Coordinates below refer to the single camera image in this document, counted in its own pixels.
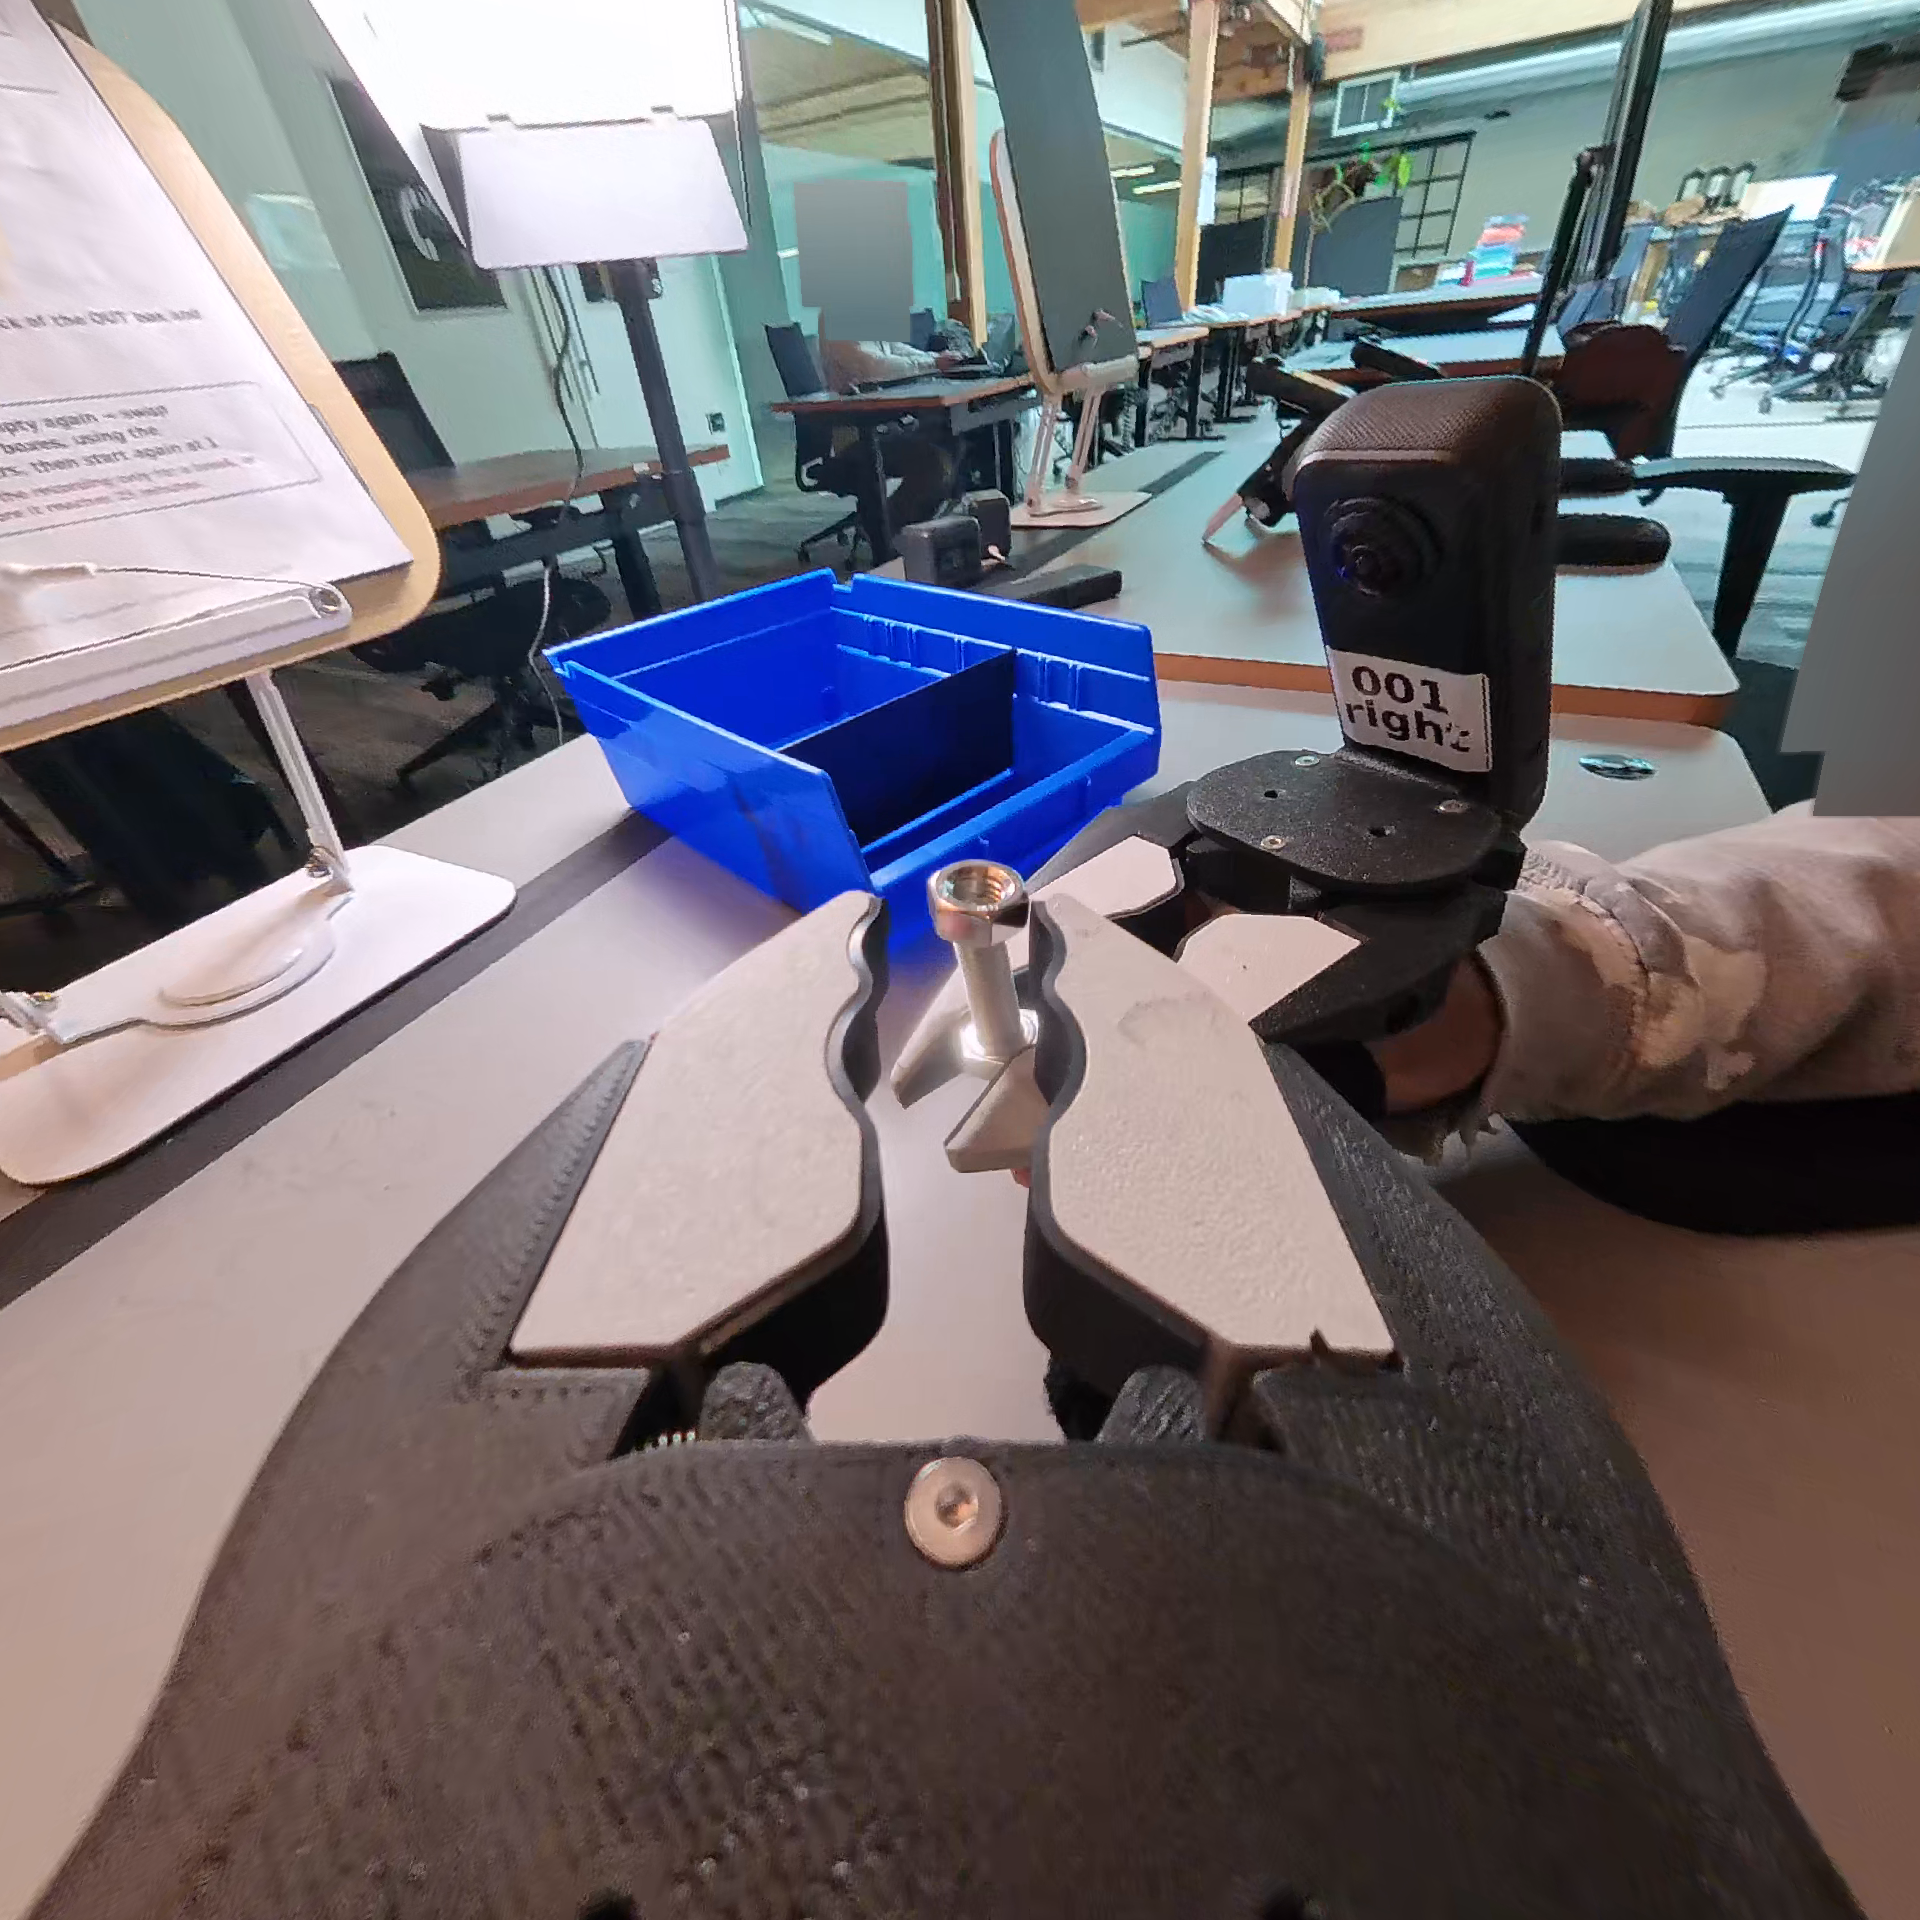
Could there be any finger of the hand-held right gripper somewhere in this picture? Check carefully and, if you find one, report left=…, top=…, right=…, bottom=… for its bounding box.
left=890, top=832, right=1186, bottom=1104
left=944, top=910, right=1328, bottom=1174

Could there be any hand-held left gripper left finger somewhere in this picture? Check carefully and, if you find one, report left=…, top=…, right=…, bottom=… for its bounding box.
left=509, top=888, right=888, bottom=1448

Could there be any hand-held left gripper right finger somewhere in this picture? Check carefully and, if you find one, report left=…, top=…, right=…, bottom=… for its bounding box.
left=1024, top=895, right=1400, bottom=1443

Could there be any silver hex bolt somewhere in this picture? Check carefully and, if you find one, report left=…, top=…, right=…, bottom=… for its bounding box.
left=950, top=921, right=1039, bottom=1059

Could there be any person's right forearm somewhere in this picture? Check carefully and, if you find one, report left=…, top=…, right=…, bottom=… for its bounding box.
left=1439, top=809, right=1920, bottom=1163

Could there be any person's right hand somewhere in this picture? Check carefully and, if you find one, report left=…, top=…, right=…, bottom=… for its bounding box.
left=1370, top=960, right=1505, bottom=1120

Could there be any black plastic bin divider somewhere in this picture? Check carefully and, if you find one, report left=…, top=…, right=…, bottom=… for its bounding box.
left=778, top=651, right=1021, bottom=847

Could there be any grey wood-edged table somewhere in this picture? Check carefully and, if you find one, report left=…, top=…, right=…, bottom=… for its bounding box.
left=871, top=433, right=1741, bottom=729

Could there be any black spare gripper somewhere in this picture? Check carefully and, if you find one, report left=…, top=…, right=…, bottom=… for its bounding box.
left=1199, top=382, right=1404, bottom=548

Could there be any blue plastic bin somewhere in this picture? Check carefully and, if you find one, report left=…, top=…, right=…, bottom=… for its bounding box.
left=543, top=567, right=1162, bottom=945

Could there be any brown office chair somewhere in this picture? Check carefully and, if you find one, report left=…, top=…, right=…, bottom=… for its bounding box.
left=1551, top=323, right=1857, bottom=662

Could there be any black office chair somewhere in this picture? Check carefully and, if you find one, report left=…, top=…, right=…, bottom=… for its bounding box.
left=336, top=351, right=607, bottom=782

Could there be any wooden easel black panel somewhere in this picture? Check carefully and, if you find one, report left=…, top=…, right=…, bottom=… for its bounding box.
left=967, top=0, right=1157, bottom=519

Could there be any wooden office desk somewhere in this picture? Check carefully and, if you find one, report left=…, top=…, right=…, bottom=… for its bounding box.
left=397, top=445, right=730, bottom=600

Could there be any wooden document board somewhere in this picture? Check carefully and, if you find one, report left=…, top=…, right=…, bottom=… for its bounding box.
left=0, top=30, right=442, bottom=752

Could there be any white light panel stand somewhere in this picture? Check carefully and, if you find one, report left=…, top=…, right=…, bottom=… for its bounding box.
left=422, top=117, right=752, bottom=600

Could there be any printed instruction sheet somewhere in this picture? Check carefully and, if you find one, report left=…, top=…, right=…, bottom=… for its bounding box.
left=0, top=0, right=413, bottom=669

